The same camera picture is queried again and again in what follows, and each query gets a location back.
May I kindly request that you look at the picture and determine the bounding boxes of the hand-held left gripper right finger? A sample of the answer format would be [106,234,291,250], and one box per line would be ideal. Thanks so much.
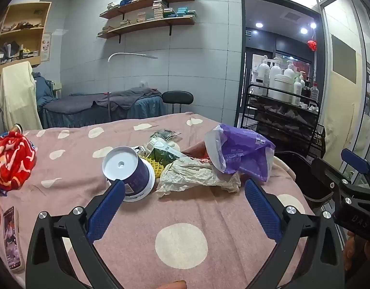
[244,178,345,289]

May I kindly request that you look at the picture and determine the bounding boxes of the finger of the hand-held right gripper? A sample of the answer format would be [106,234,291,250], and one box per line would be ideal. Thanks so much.
[341,148,370,187]
[311,157,354,205]

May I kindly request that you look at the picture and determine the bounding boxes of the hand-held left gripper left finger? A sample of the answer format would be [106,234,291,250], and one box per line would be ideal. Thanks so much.
[25,179,127,289]

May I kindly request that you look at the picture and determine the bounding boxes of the black trash bin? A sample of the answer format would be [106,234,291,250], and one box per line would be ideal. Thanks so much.
[274,151,334,208]

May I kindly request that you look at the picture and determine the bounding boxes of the white and purple paper tub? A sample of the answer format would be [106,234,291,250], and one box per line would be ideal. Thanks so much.
[101,146,156,202]

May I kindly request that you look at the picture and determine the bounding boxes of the purple plastic bag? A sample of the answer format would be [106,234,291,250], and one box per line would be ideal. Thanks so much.
[205,123,276,183]

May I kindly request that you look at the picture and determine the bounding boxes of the yellow foam fruit net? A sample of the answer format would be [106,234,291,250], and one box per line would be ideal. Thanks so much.
[142,155,166,179]

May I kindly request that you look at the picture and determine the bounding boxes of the green drink carton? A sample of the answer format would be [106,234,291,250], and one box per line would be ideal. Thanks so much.
[146,138,188,164]

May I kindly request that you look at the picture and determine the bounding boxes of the white paper wrapper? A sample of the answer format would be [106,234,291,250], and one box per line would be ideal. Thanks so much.
[155,157,242,198]

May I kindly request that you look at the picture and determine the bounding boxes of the person's right hand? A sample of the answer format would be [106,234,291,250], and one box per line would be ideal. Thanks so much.
[342,231,369,280]

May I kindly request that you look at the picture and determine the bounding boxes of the person's left hand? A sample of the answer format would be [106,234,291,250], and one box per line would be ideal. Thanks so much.
[156,281,187,289]

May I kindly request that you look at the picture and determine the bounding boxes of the pink polka-dot blanket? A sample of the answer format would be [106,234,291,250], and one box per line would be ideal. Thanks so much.
[0,113,315,289]

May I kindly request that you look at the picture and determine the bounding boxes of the dark brown bottle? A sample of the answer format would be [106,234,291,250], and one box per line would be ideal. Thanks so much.
[300,78,312,104]

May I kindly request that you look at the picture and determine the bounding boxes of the wide white jar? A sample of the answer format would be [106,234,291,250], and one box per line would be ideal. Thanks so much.
[269,75,295,103]

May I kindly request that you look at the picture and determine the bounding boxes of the smartphone in pale case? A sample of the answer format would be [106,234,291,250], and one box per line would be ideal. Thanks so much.
[2,206,25,273]

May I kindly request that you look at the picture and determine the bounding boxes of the grey-covered massage bed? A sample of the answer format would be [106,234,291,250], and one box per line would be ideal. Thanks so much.
[42,87,167,128]

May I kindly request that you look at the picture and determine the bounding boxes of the red patterned cloth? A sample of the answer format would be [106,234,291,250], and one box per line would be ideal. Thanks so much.
[0,131,38,191]

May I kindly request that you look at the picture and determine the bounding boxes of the cluster of white pump bottles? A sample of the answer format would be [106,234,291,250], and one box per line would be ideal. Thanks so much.
[252,55,307,106]

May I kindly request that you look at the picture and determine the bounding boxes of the black round stool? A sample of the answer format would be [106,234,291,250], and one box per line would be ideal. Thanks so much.
[162,91,194,115]

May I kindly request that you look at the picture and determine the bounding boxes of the blue jacket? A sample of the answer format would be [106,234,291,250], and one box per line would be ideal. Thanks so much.
[31,72,62,112]

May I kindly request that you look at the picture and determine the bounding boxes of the cream hanging cloth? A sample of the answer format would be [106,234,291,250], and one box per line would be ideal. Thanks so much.
[0,61,43,131]

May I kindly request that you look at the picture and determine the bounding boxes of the white arc floor lamp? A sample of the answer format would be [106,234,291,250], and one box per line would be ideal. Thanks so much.
[108,52,159,124]

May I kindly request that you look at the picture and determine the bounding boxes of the open wooden cabinet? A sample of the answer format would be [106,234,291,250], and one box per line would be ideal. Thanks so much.
[0,1,52,77]

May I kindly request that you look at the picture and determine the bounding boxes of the rows of small boxes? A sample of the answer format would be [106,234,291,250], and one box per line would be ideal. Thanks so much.
[98,0,198,35]

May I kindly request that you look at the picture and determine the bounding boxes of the black wire rack cart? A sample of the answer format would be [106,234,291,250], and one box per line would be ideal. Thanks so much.
[235,84,326,157]

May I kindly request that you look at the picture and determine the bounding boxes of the wall poster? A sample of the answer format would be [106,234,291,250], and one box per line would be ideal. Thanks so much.
[40,33,52,62]

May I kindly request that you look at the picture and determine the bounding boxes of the wooden wall shelf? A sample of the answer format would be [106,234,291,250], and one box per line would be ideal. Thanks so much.
[100,0,195,20]
[97,16,197,39]

